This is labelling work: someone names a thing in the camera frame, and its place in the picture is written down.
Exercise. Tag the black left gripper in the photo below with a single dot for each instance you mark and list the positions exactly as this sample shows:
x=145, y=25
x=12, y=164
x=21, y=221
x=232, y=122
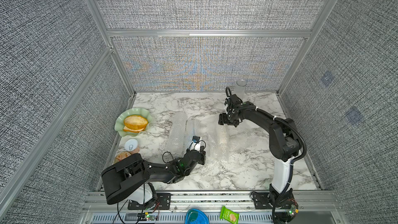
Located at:
x=201, y=155

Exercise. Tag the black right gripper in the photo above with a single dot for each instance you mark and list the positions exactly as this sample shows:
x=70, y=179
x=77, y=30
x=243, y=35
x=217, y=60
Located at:
x=222, y=120

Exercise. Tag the bubble blue item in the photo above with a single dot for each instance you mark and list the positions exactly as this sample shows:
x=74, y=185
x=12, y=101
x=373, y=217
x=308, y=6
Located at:
x=189, y=133

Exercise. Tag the clear glass vase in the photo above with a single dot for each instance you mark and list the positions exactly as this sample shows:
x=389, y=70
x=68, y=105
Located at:
x=240, y=88

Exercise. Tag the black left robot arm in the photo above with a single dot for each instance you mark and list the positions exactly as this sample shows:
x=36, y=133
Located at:
x=121, y=179

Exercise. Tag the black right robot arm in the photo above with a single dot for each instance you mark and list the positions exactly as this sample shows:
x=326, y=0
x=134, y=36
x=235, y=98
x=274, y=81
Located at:
x=285, y=144

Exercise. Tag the blue plastic container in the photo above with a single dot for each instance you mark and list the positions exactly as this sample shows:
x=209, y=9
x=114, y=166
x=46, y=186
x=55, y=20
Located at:
x=195, y=216

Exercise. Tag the green snack packet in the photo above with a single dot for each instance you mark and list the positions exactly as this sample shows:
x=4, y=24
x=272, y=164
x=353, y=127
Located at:
x=229, y=215

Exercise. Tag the white round lid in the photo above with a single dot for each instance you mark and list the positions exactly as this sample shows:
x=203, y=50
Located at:
x=131, y=145

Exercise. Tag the bread roll sandwich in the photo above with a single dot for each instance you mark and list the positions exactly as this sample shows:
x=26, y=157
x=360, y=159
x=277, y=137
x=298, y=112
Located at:
x=135, y=124

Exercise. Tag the round food cup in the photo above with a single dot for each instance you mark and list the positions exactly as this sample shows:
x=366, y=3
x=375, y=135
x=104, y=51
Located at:
x=121, y=156

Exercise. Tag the green scalloped glass plate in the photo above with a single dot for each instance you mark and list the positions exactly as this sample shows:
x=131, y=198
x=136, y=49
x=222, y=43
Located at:
x=134, y=111

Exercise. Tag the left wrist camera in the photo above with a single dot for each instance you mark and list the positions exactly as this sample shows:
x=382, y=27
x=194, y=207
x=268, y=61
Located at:
x=195, y=143

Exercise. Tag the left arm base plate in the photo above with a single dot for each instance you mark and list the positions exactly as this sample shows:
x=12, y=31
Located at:
x=162, y=202

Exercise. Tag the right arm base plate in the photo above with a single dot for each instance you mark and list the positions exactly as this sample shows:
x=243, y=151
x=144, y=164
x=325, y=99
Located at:
x=266, y=200

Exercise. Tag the aluminium front rail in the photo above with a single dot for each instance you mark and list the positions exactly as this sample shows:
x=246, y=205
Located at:
x=314, y=207

